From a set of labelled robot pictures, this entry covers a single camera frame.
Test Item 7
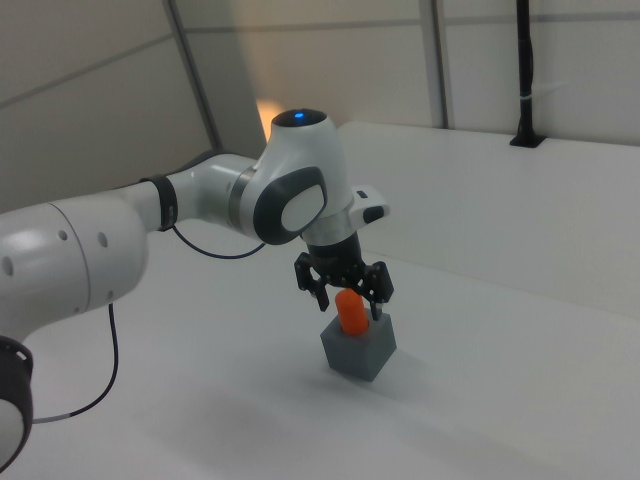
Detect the black pole on base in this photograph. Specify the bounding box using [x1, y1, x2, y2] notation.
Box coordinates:
[508, 0, 546, 149]

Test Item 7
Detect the grey partition post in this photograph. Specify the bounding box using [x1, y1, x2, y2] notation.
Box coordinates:
[163, 0, 269, 156]

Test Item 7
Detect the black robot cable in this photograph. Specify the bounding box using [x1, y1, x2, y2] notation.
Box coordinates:
[30, 224, 269, 425]

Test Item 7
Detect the grey block with round hole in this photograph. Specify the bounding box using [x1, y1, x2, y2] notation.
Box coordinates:
[319, 315, 398, 383]

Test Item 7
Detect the orange cylinder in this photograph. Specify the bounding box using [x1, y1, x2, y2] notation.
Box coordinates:
[333, 288, 371, 335]

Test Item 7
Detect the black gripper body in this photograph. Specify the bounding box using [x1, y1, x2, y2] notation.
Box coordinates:
[304, 230, 370, 290]

